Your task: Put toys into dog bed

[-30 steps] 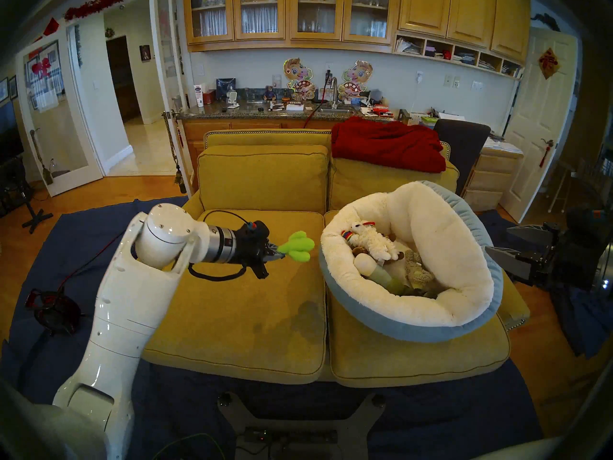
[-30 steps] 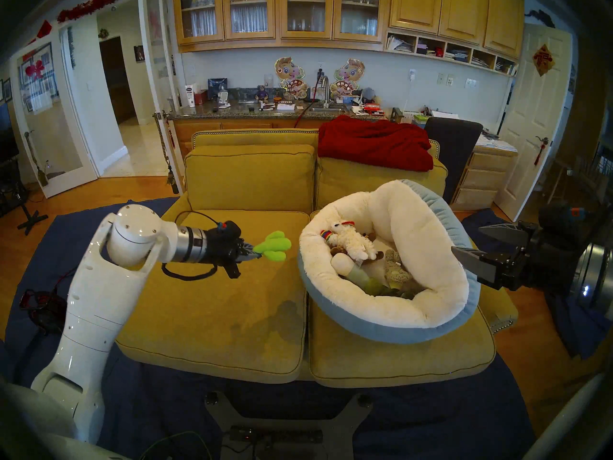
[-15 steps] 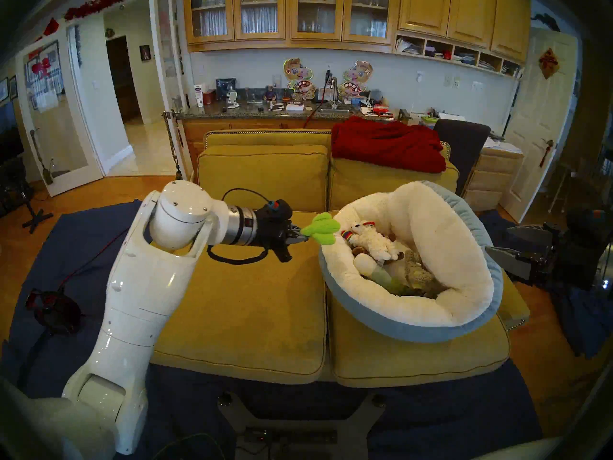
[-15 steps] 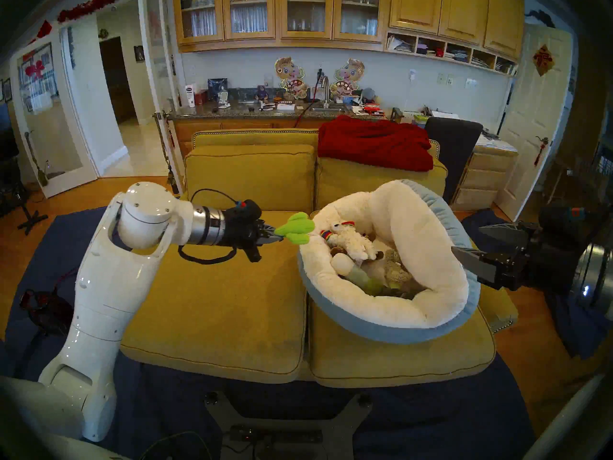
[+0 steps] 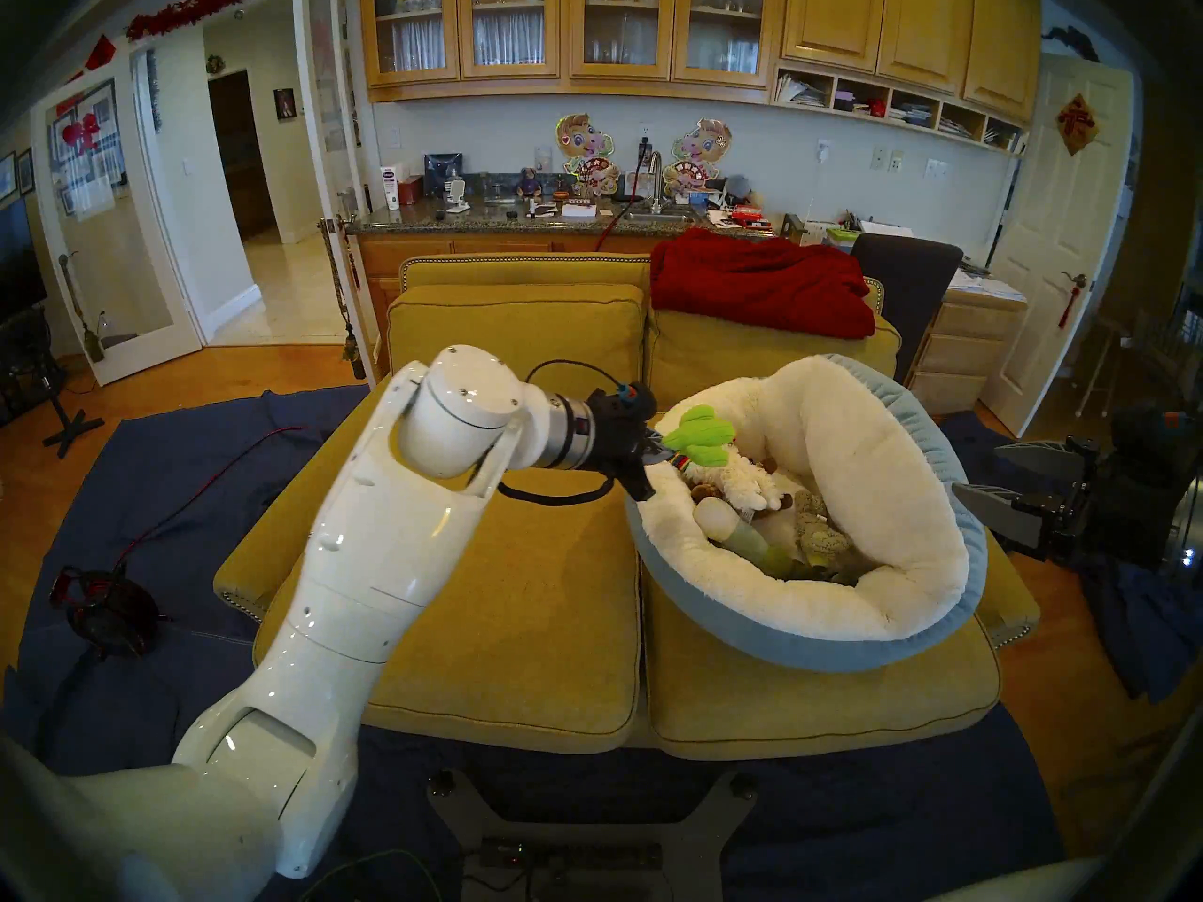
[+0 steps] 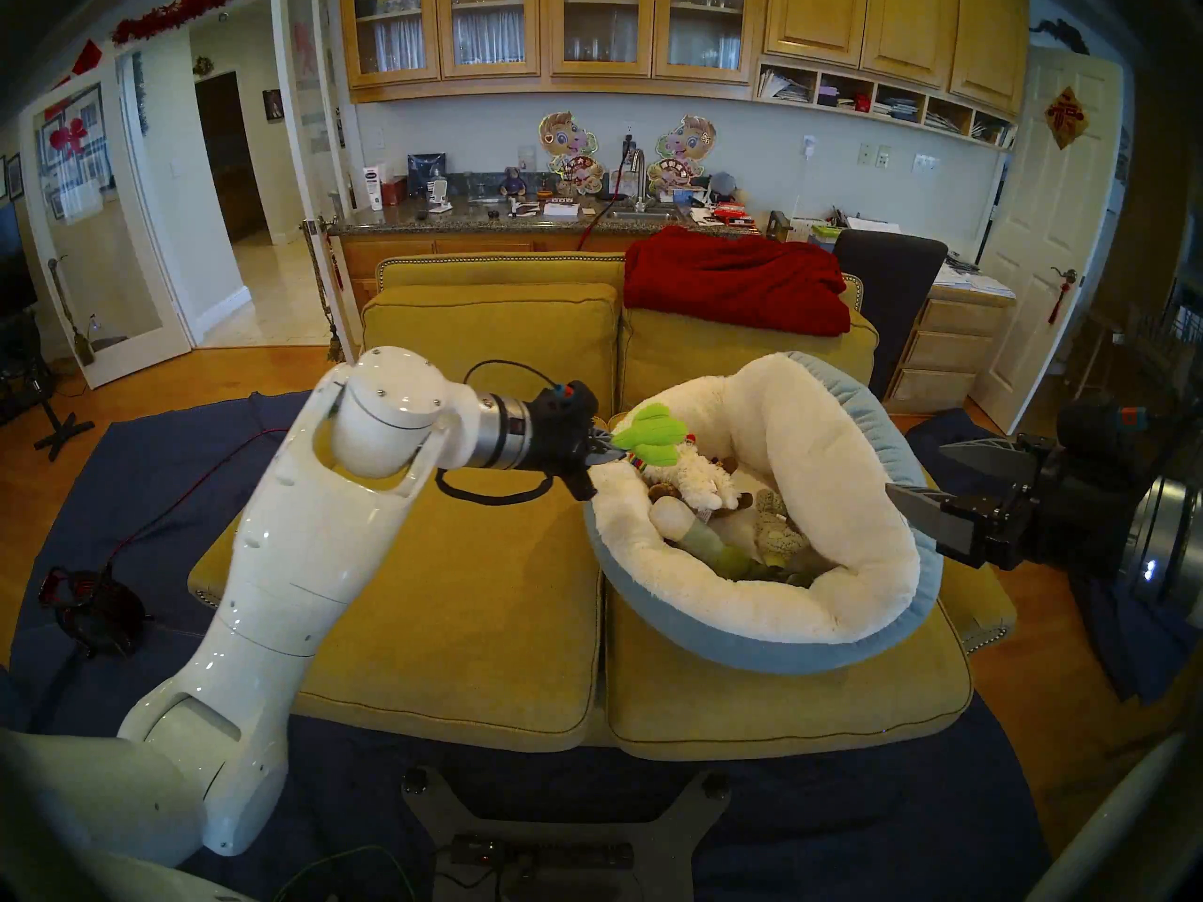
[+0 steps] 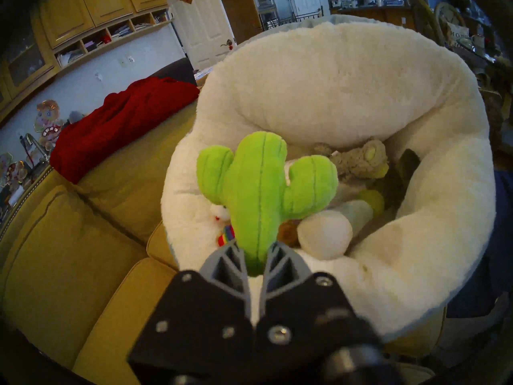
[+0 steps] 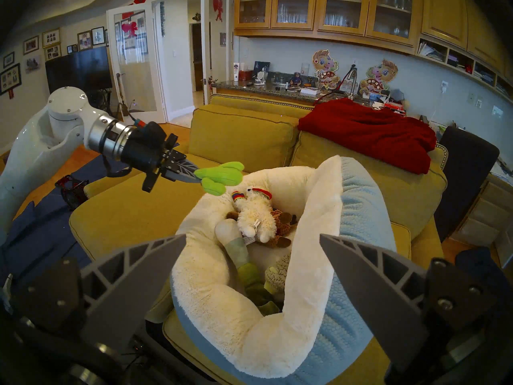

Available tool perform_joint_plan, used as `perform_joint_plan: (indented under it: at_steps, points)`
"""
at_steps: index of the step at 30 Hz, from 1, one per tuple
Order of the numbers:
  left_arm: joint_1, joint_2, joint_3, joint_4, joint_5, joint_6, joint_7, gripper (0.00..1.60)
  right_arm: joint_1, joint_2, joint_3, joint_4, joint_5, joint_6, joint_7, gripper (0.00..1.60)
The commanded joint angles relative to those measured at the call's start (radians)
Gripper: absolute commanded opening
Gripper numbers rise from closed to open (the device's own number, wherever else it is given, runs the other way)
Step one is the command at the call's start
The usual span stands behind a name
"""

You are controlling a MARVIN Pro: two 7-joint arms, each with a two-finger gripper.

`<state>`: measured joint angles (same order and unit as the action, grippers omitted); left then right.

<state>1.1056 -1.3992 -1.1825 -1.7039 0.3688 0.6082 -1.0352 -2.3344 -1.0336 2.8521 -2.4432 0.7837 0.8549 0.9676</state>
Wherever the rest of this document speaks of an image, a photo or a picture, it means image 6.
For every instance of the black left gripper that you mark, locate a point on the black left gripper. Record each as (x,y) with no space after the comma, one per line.
(562,435)

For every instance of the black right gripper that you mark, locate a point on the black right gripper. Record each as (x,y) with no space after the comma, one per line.
(1081,507)

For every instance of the green cactus plush toy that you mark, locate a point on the green cactus plush toy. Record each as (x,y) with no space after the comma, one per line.
(653,435)

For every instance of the brown reindeer plush toy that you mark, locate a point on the brown reindeer plush toy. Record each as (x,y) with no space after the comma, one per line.
(661,491)

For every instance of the white lamb plush toy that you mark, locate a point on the white lamb plush toy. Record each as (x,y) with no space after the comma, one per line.
(700,482)

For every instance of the white green bottle plush toy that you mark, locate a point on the white green bottle plush toy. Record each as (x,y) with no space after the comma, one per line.
(700,536)

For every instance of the grey spotted plush toy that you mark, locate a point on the grey spotted plush toy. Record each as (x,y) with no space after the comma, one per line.
(778,534)

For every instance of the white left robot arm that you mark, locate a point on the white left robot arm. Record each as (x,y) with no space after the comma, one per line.
(310,571)

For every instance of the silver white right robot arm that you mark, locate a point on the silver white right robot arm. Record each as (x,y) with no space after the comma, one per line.
(1170,543)

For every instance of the white blue dog bed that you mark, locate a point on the white blue dog bed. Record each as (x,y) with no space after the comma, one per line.
(808,421)

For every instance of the yellow sofa back cushion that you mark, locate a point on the yellow sofa back cushion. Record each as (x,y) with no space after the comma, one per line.
(489,327)
(677,355)

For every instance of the wooden drawer desk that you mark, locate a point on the wooden drawer desk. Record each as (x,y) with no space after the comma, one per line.
(949,346)

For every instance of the stack of papers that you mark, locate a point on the stack of papers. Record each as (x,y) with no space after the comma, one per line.
(977,285)

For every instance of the yellow sofa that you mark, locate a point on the yellow sofa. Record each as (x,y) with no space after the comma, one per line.
(489,272)

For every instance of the red blanket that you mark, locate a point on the red blanket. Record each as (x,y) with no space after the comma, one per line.
(733,280)

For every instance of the black office chair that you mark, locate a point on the black office chair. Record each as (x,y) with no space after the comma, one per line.
(893,289)

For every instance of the yellow sofa seat cushion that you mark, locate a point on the yellow sofa seat cushion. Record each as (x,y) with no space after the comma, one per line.
(470,628)
(799,712)

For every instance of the blue crumpled cloth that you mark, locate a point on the blue crumpled cloth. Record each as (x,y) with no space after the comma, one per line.
(1128,646)

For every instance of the white panel door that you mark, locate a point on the white panel door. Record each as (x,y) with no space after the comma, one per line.
(1034,252)

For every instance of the chrome sink faucet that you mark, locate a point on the chrome sink faucet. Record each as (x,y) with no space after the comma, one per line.
(642,188)

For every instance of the granite top kitchen counter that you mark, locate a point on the granite top kitchen counter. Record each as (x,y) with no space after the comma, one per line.
(423,222)

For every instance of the small red box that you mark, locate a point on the small red box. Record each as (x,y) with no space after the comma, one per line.
(395,192)

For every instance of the dark blue box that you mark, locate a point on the dark blue box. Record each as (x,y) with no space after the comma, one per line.
(425,169)

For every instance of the white lotion bottle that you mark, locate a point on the white lotion bottle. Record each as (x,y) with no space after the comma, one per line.
(374,191)

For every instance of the dark blue floor cloth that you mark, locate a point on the dark blue floor cloth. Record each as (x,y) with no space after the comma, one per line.
(846,816)

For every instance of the red diamond door decoration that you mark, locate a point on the red diamond door decoration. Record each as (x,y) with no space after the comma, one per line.
(1067,117)

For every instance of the white french door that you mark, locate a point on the white french door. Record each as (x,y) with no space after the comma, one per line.
(301,205)
(132,360)

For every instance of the small framed picture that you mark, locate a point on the small framed picture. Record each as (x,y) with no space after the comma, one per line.
(273,105)

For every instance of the black floor stand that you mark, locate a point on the black floor stand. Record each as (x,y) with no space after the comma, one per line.
(61,430)

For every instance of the red tinsel garland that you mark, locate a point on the red tinsel garland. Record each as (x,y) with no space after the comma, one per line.
(188,6)

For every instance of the black television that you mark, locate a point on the black television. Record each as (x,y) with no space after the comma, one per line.
(11,271)

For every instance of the red paper cutout decoration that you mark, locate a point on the red paper cutout decoration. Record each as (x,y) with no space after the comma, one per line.
(68,137)

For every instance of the red hanging paper ornament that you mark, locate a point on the red hanging paper ornament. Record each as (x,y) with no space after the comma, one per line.
(87,59)

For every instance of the cartoon boy wall decoration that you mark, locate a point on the cartoon boy wall decoration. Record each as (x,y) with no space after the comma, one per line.
(569,144)

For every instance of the cartoon girl wall decoration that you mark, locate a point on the cartoon girl wall decoration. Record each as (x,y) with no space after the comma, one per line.
(686,144)

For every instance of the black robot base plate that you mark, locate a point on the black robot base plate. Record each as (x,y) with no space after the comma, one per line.
(564,872)

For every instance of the black wall ornament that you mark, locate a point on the black wall ornament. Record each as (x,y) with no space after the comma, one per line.
(1062,34)

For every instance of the wooden wall cabinets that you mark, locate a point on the wooden wall cabinets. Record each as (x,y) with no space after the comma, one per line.
(818,17)

